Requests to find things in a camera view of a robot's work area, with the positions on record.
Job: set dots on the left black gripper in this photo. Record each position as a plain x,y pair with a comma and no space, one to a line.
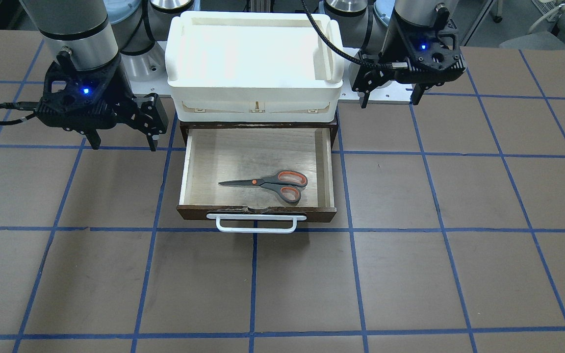
372,80

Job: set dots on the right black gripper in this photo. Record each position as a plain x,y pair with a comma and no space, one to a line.
124,91

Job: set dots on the grey orange scissors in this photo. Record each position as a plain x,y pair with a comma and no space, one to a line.
287,184

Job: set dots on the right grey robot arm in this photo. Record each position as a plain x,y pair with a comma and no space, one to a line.
100,47

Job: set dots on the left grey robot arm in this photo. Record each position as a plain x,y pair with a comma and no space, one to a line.
364,23

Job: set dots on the white plastic tray box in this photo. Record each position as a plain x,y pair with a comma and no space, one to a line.
253,67

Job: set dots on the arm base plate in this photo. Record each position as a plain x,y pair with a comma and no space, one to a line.
391,92
147,73

